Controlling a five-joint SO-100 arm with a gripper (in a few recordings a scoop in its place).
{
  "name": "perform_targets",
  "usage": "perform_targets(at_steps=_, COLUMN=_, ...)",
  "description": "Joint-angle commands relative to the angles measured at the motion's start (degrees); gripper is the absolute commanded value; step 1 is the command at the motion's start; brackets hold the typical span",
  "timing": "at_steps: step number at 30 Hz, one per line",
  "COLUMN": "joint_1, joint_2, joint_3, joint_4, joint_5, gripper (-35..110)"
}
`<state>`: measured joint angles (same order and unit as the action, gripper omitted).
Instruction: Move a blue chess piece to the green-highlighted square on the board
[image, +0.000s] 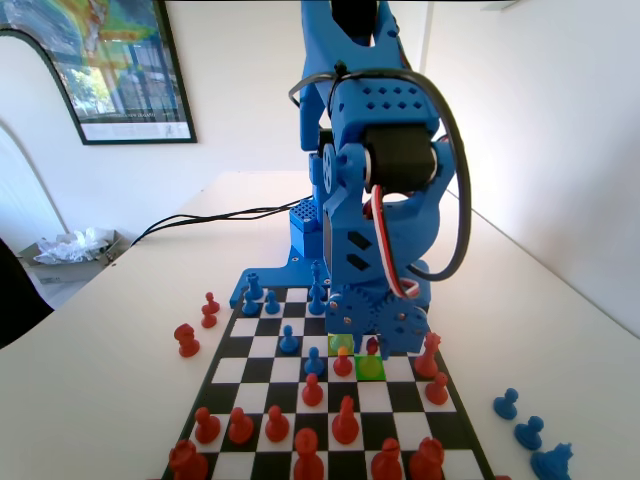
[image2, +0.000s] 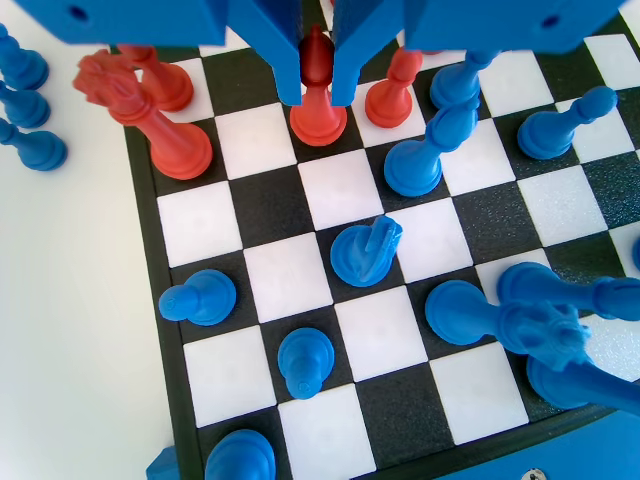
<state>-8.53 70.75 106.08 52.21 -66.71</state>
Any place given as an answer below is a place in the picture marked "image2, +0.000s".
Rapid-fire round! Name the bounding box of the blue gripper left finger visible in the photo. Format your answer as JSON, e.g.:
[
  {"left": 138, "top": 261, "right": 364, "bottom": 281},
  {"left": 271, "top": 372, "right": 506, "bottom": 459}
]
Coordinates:
[{"left": 224, "top": 0, "right": 305, "bottom": 107}]

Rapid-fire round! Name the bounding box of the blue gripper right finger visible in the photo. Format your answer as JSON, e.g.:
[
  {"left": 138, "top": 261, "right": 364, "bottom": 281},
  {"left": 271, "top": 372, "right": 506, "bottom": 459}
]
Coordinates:
[{"left": 331, "top": 0, "right": 407, "bottom": 107}]

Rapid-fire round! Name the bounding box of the red pawn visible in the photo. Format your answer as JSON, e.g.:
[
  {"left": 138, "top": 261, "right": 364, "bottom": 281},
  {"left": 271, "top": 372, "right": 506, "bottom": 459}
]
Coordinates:
[{"left": 289, "top": 23, "right": 349, "bottom": 147}]

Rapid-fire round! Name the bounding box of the red pawn chess piece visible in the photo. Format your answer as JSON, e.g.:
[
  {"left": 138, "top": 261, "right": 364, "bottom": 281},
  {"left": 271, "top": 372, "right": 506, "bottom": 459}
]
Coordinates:
[
  {"left": 364, "top": 47, "right": 425, "bottom": 130},
  {"left": 117, "top": 43, "right": 195, "bottom": 114}
]

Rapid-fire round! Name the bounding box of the red queen piece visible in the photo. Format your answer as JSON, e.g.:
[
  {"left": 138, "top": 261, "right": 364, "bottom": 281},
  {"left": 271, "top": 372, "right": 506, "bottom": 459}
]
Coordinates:
[{"left": 72, "top": 52, "right": 214, "bottom": 182}]

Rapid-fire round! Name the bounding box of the blue queen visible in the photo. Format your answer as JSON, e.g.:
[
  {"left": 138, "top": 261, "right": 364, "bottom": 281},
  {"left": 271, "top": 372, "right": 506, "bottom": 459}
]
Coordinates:
[{"left": 424, "top": 279, "right": 594, "bottom": 374}]

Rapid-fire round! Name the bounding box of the blue rook chess piece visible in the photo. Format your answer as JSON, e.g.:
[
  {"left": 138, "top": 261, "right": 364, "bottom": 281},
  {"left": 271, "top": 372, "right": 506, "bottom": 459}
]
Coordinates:
[{"left": 203, "top": 428, "right": 277, "bottom": 480}]

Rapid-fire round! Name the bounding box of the black white chessboard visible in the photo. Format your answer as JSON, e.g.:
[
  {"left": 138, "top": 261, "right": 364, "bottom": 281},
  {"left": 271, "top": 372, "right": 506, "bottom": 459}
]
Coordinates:
[{"left": 107, "top": 0, "right": 640, "bottom": 480}]

